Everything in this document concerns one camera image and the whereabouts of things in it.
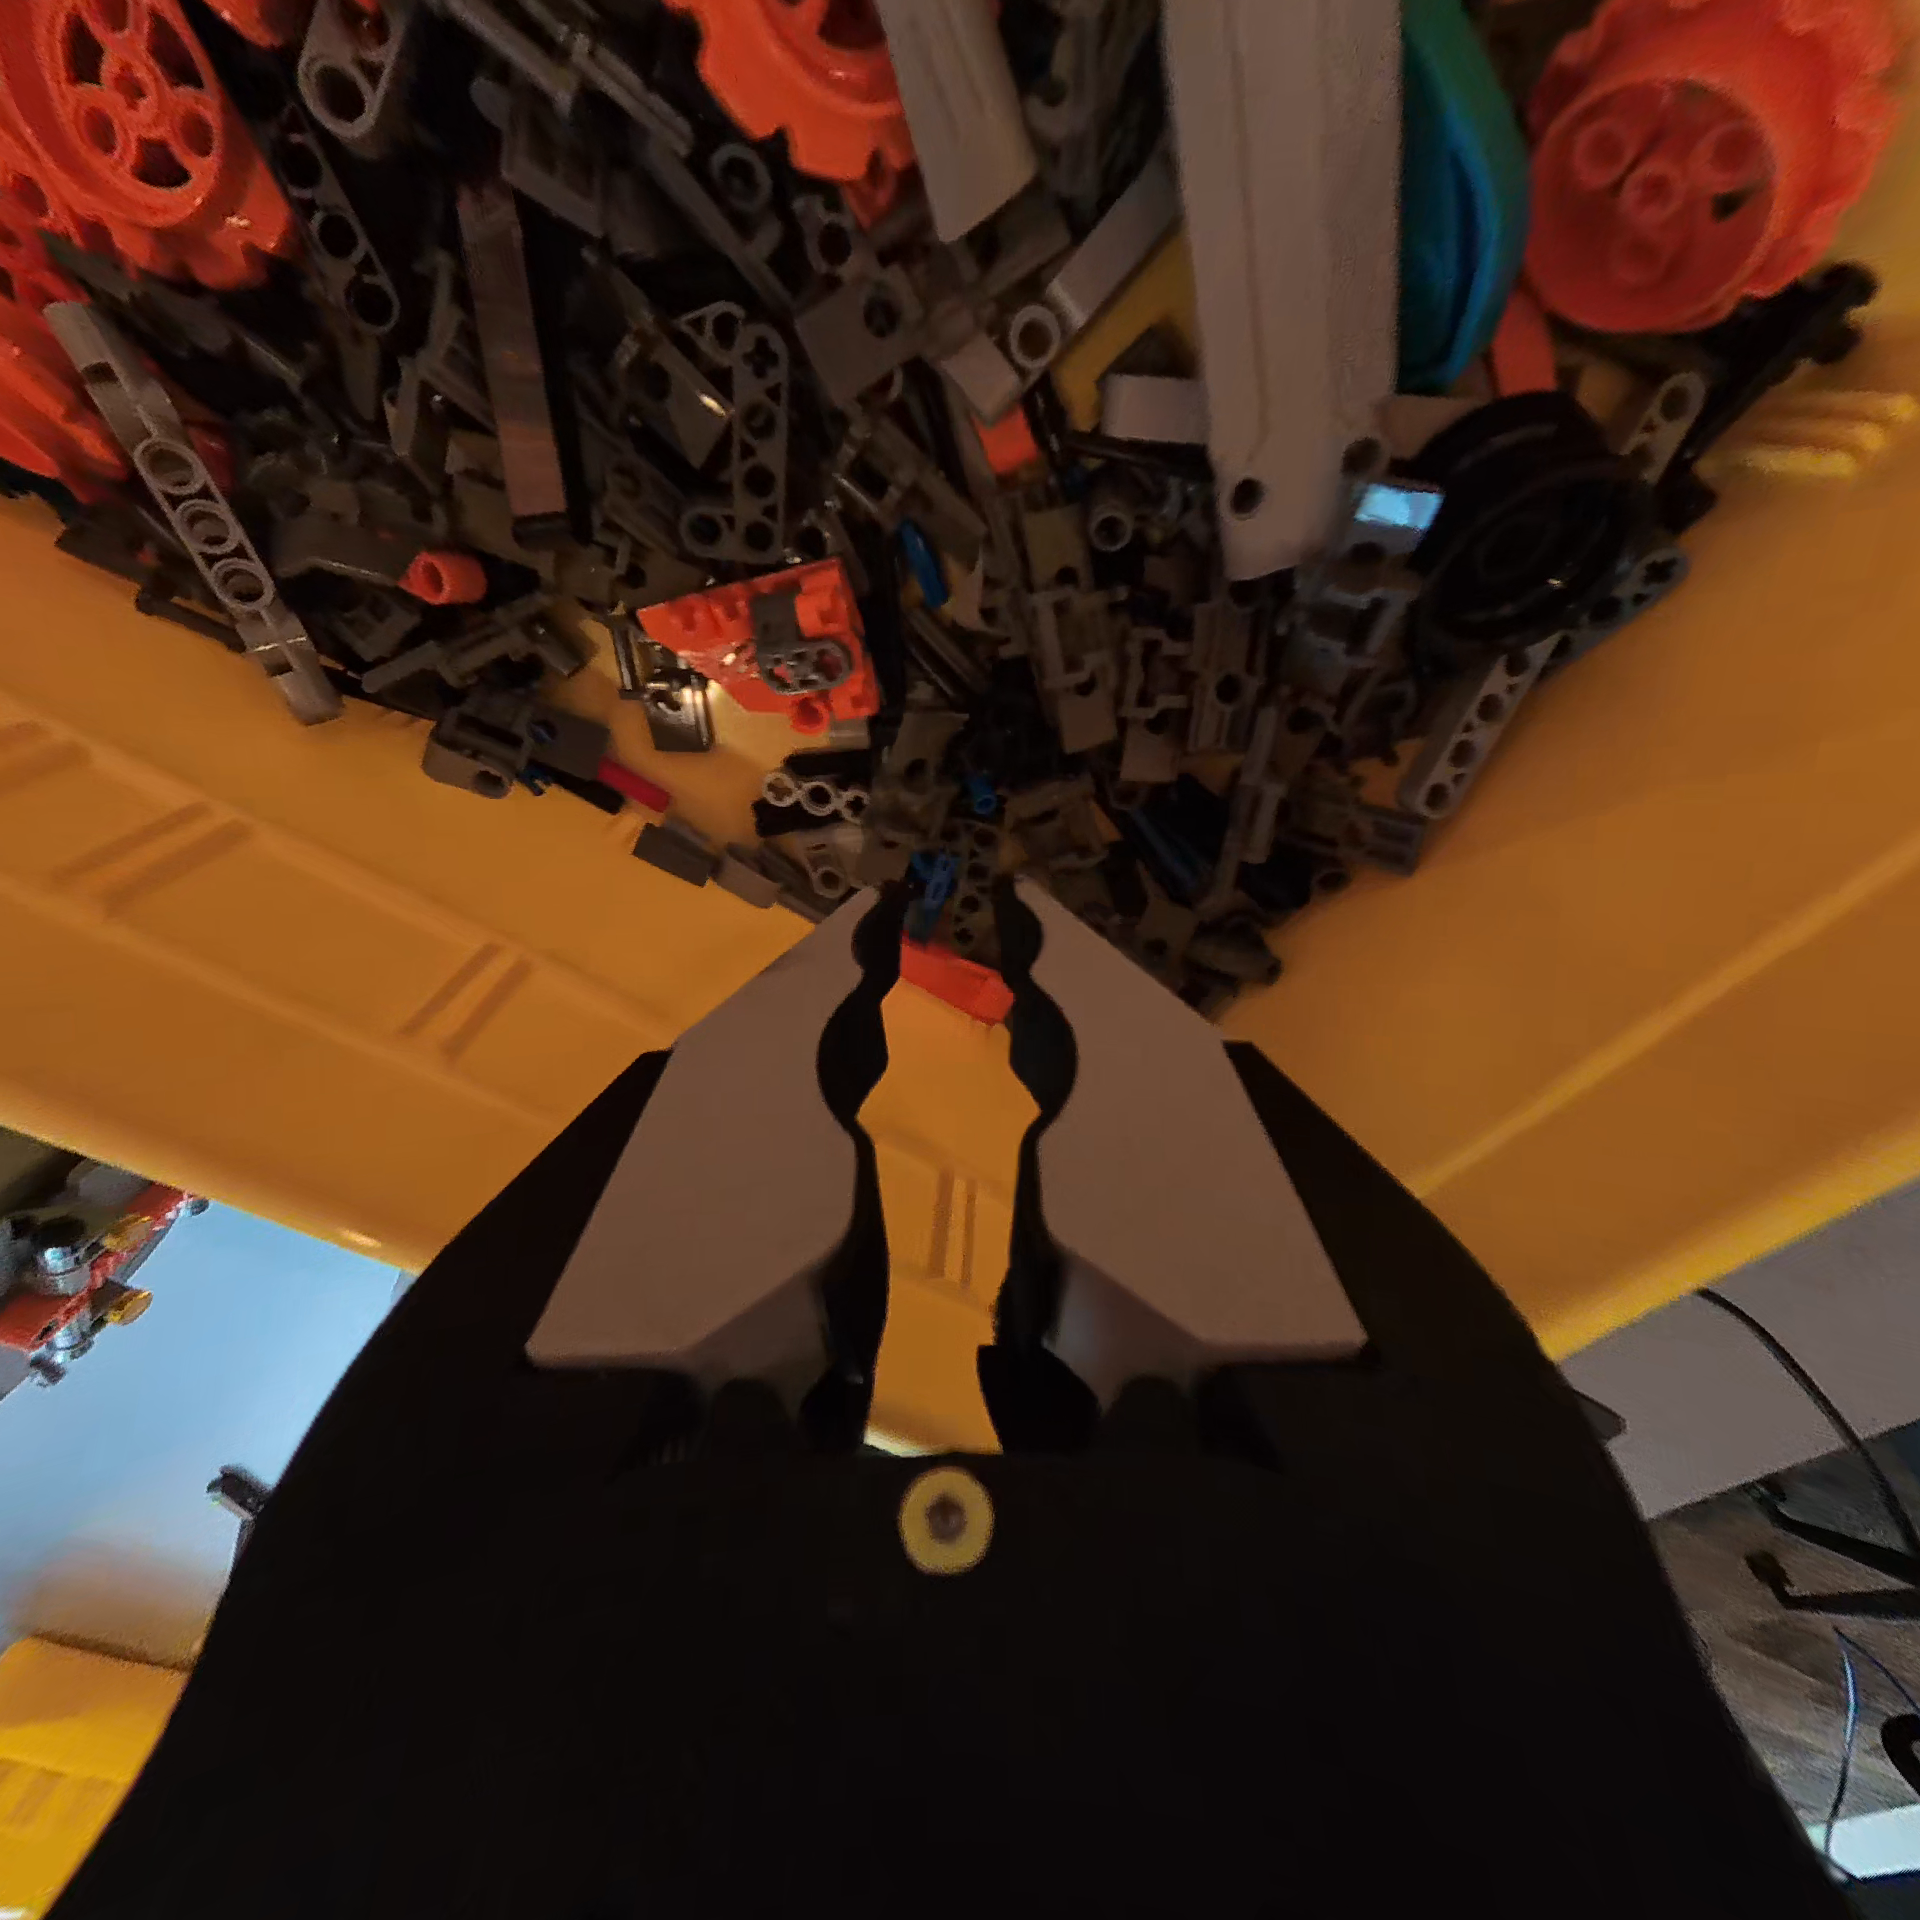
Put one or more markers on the orange gear wheel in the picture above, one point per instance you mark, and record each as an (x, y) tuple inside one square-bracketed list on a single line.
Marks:
[(810, 77), (1695, 183), (130, 135), (46, 386)]

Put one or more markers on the partly built robot model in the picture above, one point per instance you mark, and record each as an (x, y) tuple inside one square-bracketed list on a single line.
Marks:
[(74, 1276)]

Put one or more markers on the black wheel rim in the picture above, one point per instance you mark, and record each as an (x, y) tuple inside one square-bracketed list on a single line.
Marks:
[(1528, 523)]

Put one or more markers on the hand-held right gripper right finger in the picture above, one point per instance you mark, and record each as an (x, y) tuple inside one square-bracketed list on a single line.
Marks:
[(1203, 1203)]

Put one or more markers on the blue curved piece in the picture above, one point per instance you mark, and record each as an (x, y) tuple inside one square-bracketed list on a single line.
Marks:
[(1447, 226)]

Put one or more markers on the pile of building brick pieces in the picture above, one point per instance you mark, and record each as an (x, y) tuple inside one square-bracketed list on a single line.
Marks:
[(1048, 645)]

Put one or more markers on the grey desk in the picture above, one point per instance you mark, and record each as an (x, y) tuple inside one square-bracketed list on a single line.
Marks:
[(270, 1395)]

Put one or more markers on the light grey holed beam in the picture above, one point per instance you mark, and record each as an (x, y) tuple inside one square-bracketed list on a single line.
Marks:
[(192, 478)]

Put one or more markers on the red axle pin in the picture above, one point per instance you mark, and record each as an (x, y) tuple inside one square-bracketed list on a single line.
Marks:
[(630, 783)]

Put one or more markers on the white long panel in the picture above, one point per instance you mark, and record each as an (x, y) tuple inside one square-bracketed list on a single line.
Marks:
[(1295, 300)]

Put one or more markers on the small orange connector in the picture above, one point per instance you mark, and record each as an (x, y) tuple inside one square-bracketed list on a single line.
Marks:
[(439, 573)]

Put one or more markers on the grey long holed beam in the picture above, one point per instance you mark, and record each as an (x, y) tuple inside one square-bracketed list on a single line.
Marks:
[(1500, 705)]

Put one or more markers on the narrow orange curved panel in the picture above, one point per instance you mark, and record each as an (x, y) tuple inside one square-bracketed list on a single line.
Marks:
[(957, 981)]

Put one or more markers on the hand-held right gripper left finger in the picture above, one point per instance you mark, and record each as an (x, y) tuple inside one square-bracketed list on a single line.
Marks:
[(703, 1203)]

